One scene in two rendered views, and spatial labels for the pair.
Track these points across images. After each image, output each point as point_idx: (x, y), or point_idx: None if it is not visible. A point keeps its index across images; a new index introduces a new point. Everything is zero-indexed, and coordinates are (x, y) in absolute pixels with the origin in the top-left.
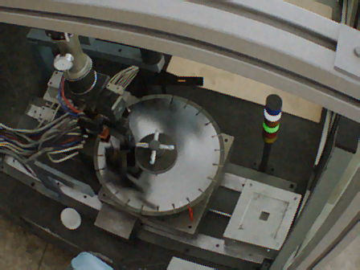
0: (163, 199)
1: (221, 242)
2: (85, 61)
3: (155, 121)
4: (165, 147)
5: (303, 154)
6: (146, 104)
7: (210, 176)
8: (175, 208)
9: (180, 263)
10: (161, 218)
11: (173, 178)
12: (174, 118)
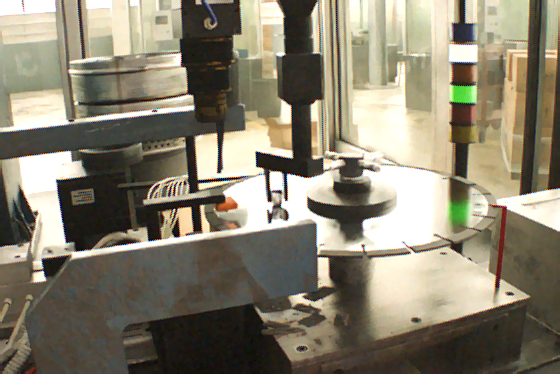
0: (451, 217)
1: (554, 337)
2: None
3: (297, 184)
4: (371, 155)
5: (479, 239)
6: (255, 181)
7: (460, 184)
8: (484, 215)
9: None
10: (456, 310)
11: (422, 201)
12: (320, 176)
